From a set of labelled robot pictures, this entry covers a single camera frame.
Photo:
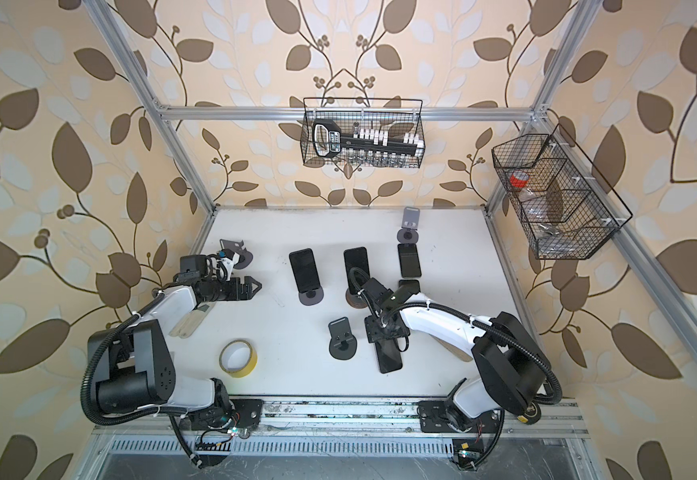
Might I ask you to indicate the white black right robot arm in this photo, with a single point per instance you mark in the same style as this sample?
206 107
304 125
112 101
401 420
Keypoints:
513 375

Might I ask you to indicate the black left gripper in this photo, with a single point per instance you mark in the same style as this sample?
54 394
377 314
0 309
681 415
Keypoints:
244 289

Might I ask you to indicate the black wire basket back wall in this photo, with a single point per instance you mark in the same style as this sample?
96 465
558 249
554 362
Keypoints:
398 115

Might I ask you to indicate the grey phone stand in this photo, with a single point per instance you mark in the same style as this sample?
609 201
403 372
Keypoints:
343 344
311 297
236 254
408 233

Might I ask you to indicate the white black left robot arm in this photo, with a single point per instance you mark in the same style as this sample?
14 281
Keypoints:
131 373

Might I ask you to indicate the black wire basket right wall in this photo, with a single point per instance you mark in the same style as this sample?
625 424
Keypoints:
593 212

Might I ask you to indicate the yellow masking tape roll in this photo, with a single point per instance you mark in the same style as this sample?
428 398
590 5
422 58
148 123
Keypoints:
238 359

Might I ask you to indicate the black wire basket wall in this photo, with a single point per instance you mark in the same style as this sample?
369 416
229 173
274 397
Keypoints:
398 115
593 212

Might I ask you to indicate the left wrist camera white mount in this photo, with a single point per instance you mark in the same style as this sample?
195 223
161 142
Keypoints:
196 268

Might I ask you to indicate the black socket set rail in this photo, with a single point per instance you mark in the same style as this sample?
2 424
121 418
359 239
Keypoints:
329 141

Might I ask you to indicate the black smartphone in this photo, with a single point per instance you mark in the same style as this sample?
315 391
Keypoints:
304 269
357 268
388 356
409 261

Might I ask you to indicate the aluminium front rail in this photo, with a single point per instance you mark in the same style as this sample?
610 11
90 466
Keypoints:
337 416

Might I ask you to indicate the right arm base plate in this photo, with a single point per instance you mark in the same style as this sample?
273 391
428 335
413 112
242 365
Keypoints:
438 416

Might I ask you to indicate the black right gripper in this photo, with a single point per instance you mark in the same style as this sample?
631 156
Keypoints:
372 332

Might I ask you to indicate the clear bottle red cap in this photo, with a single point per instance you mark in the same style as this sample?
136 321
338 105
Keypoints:
537 206

